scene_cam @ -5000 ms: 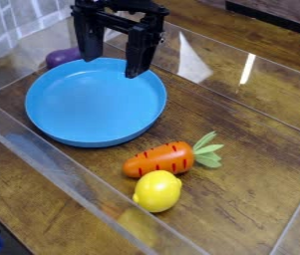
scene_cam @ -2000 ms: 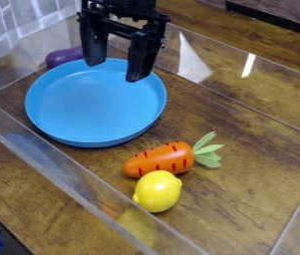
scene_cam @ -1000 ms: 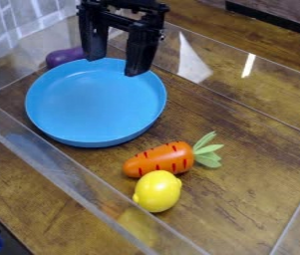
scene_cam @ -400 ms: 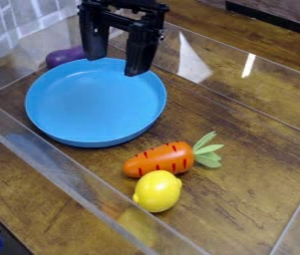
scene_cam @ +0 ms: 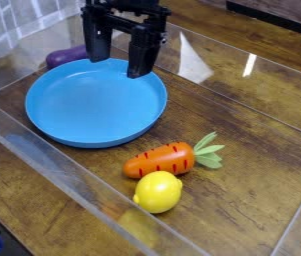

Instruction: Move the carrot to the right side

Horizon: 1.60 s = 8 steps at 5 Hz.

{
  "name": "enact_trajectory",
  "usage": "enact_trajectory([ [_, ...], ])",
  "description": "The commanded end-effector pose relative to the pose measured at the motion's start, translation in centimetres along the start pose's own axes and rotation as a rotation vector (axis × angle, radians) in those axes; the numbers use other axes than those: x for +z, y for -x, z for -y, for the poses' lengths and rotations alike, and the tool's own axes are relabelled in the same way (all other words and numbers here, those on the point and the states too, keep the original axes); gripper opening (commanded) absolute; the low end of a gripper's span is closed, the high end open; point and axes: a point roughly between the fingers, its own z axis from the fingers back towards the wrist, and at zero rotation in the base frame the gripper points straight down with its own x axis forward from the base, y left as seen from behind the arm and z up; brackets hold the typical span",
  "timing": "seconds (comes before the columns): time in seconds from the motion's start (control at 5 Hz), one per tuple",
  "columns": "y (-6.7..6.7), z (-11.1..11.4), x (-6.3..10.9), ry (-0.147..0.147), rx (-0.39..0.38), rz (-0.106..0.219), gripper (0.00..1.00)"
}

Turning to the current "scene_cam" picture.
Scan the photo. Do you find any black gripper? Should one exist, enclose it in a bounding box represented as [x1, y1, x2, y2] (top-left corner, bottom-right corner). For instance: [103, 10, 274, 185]
[82, 0, 171, 78]

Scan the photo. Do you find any orange toy carrot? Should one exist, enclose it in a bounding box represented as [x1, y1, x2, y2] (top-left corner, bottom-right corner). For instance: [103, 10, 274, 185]
[123, 132, 223, 179]

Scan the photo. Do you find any purple toy eggplant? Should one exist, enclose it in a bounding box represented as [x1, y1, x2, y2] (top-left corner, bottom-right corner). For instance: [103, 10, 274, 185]
[45, 45, 87, 69]

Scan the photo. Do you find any blue round plate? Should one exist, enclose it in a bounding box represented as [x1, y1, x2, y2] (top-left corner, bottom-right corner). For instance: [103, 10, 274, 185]
[24, 58, 167, 148]

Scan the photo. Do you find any yellow toy lemon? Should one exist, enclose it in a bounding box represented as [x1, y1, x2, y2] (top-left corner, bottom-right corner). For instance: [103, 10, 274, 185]
[132, 171, 183, 214]

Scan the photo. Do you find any clear acrylic enclosure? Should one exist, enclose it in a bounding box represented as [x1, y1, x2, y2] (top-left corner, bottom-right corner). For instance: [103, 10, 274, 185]
[0, 18, 301, 256]

